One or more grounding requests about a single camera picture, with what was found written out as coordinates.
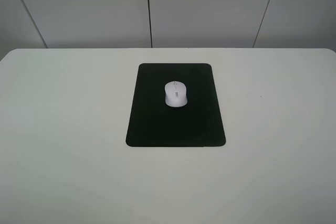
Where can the black rectangular mouse pad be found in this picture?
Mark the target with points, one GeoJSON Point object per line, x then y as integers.
{"type": "Point", "coordinates": [155, 124]}

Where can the white wireless computer mouse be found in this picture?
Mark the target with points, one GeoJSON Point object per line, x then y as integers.
{"type": "Point", "coordinates": [175, 94]}

